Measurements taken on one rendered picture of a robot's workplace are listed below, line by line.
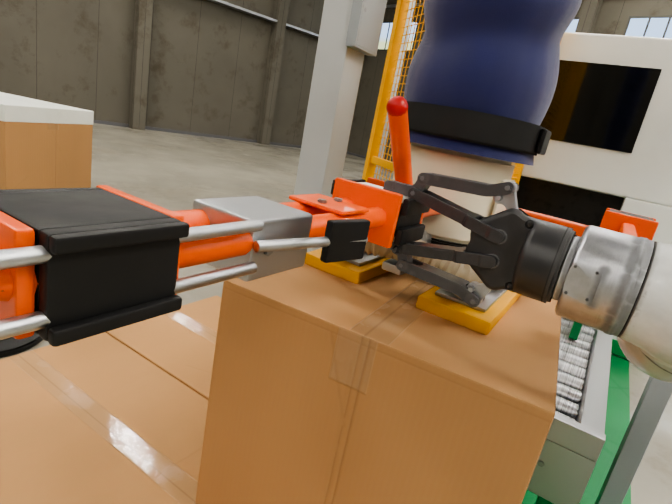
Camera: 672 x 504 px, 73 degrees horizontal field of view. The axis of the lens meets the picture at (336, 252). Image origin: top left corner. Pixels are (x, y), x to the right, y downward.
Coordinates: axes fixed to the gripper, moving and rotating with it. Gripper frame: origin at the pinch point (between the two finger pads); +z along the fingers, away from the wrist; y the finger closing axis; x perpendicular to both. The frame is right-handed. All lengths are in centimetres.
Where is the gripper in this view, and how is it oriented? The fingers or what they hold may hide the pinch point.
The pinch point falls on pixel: (378, 210)
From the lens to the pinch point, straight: 52.8
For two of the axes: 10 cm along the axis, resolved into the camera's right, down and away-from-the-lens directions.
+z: -8.2, -3.1, 4.7
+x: 5.3, -1.4, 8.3
